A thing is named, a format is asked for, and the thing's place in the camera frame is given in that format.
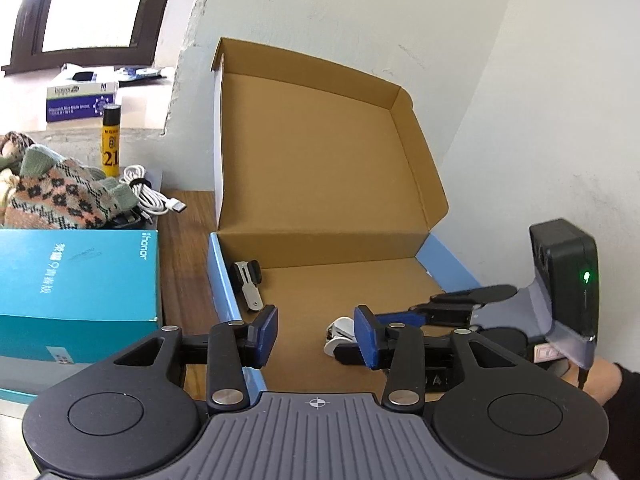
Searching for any patterned knit cloth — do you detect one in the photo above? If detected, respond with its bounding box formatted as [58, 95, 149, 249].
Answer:
[0, 131, 136, 231]

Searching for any dark framed window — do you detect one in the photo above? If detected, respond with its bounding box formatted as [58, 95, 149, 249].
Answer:
[0, 0, 182, 77]

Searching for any blue and white flat packet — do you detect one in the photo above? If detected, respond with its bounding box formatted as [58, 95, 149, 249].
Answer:
[120, 66, 166, 81]

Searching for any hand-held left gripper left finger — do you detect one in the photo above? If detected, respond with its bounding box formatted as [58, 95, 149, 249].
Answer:
[112, 305, 279, 416]

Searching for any blue cardboard box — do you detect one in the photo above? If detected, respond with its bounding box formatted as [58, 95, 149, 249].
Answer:
[207, 36, 483, 405]

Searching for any black and silver clip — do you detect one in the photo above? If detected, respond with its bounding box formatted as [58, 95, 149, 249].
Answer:
[234, 260, 264, 312]

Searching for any teal product box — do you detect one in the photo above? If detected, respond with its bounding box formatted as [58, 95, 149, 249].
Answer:
[0, 229, 163, 403]

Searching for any white coiled usb cable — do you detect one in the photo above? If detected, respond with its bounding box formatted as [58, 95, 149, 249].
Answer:
[119, 164, 187, 218]

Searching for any wooden desktop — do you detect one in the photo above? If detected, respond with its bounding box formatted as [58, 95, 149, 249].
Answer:
[159, 190, 271, 403]

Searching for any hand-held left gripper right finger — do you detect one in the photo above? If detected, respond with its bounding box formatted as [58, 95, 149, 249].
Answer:
[353, 304, 527, 416]

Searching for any black cable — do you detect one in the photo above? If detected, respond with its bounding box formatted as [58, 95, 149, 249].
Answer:
[107, 207, 153, 231]

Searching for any white plastic clip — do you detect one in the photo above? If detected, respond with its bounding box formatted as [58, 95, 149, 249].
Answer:
[324, 316, 359, 357]

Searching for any blue and white glove box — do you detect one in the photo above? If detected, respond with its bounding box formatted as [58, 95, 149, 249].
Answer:
[46, 80, 120, 122]

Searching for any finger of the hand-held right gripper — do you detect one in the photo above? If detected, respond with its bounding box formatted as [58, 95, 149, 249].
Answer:
[375, 284, 519, 330]
[332, 326, 454, 392]

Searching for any person's right forearm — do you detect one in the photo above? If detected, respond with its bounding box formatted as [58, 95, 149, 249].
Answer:
[582, 360, 640, 480]

